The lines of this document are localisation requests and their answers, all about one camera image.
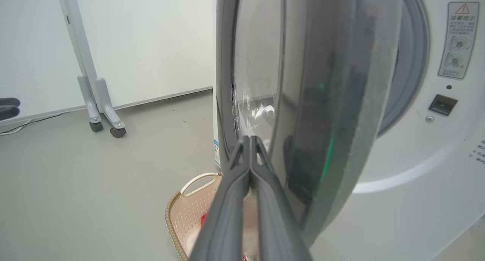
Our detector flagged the grey partition stand with caster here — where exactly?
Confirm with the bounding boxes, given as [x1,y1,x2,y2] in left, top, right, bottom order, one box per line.
[78,75,103,133]
[56,0,127,138]

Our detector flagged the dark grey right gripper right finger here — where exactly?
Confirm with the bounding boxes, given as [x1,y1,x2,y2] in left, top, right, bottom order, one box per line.
[250,135,313,261]

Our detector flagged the black rounded object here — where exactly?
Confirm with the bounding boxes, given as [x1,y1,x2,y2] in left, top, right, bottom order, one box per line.
[0,97,21,121]

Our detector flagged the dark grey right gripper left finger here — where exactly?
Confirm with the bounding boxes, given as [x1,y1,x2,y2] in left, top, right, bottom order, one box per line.
[189,136,251,261]

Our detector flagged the white front-load washing machine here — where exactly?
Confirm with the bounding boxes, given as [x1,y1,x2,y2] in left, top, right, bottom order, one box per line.
[212,0,485,261]

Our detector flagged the black floor cable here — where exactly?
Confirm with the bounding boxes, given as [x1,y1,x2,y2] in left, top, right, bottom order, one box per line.
[30,111,63,122]

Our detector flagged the cream perforated laundry basket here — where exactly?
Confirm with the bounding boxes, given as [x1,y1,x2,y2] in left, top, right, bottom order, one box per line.
[165,172,266,261]

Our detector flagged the dark round washer door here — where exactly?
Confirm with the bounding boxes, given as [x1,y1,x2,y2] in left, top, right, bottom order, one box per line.
[216,0,403,250]

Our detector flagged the grey warning sticker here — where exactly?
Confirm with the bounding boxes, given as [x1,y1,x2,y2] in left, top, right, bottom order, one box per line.
[438,2,480,80]

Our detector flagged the white floor cable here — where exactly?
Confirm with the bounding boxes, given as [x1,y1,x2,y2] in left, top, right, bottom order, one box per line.
[0,119,33,136]

